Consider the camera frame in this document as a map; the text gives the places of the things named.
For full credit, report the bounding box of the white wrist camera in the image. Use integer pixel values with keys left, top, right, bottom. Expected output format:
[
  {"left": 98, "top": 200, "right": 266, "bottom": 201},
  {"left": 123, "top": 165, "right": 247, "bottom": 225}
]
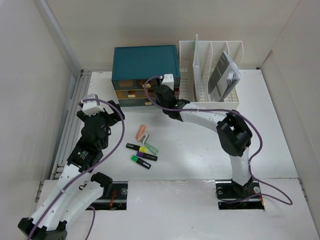
[
  {"left": 79, "top": 94, "right": 105, "bottom": 117},
  {"left": 161, "top": 73, "right": 175, "bottom": 91}
]

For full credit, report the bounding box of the yellow cap black highlighter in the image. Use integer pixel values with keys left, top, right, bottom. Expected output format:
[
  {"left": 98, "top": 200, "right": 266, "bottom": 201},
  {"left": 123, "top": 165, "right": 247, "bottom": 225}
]
[{"left": 125, "top": 143, "right": 147, "bottom": 153}]

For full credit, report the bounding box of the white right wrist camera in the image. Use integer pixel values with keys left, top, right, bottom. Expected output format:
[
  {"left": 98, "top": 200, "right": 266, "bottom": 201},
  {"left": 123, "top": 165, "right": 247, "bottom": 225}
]
[{"left": 161, "top": 73, "right": 175, "bottom": 91}]

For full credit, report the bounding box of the purple cap black highlighter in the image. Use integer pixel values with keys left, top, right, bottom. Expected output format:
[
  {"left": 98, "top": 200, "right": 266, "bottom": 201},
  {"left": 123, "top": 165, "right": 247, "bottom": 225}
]
[{"left": 136, "top": 151, "right": 158, "bottom": 162}]

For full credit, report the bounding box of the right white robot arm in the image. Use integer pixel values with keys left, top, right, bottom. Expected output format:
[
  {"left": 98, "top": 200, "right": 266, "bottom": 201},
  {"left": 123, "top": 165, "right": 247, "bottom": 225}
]
[{"left": 153, "top": 85, "right": 253, "bottom": 198}]

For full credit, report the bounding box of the grey Canon setup guide booklet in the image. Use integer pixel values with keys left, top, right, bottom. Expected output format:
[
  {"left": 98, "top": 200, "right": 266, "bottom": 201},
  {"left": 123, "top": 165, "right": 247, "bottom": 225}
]
[{"left": 207, "top": 51, "right": 241, "bottom": 102}]

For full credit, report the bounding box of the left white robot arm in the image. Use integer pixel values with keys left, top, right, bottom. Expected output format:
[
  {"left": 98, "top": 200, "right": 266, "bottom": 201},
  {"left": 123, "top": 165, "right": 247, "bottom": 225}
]
[{"left": 18, "top": 94, "right": 125, "bottom": 240}]

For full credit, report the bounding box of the green cap black highlighter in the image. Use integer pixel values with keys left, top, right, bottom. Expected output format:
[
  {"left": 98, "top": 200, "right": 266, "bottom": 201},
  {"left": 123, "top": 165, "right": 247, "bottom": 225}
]
[{"left": 130, "top": 155, "right": 152, "bottom": 170}]

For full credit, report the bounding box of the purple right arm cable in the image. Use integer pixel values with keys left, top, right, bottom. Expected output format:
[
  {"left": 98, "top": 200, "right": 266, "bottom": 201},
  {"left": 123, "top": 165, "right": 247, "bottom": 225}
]
[{"left": 143, "top": 74, "right": 294, "bottom": 206}]

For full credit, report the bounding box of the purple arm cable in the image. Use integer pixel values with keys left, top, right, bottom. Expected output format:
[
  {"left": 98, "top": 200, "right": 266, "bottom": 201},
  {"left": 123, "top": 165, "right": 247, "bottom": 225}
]
[
  {"left": 143, "top": 74, "right": 294, "bottom": 206},
  {"left": 26, "top": 98, "right": 126, "bottom": 240}
]

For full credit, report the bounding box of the aluminium frame rail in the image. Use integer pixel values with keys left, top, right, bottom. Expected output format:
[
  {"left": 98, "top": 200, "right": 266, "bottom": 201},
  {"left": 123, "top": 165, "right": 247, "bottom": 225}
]
[{"left": 34, "top": 0, "right": 90, "bottom": 180}]

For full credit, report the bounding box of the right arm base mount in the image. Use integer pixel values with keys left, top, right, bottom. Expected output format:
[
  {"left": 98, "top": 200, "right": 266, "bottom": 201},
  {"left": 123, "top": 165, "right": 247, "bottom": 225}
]
[{"left": 215, "top": 179, "right": 265, "bottom": 210}]

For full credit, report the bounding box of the clear mesh document pouch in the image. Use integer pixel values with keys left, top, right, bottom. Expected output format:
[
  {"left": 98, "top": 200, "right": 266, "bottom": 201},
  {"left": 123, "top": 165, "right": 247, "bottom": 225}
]
[{"left": 192, "top": 34, "right": 202, "bottom": 102}]

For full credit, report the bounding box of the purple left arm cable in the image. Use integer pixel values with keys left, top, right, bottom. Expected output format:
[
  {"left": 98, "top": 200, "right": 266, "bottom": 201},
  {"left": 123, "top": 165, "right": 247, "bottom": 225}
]
[{"left": 26, "top": 98, "right": 126, "bottom": 240}]

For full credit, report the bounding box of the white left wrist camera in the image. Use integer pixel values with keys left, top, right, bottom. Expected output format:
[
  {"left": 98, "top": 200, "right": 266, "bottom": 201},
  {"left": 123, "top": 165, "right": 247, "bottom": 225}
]
[{"left": 79, "top": 94, "right": 105, "bottom": 117}]

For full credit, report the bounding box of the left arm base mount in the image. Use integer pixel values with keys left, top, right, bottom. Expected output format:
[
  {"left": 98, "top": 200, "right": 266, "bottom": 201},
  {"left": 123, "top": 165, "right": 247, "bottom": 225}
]
[{"left": 90, "top": 181, "right": 128, "bottom": 211}]

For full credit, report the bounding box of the teal desktop drawer cabinet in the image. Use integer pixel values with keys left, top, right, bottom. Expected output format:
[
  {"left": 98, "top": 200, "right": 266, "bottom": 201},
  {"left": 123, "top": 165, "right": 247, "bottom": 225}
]
[{"left": 111, "top": 44, "right": 181, "bottom": 107}]

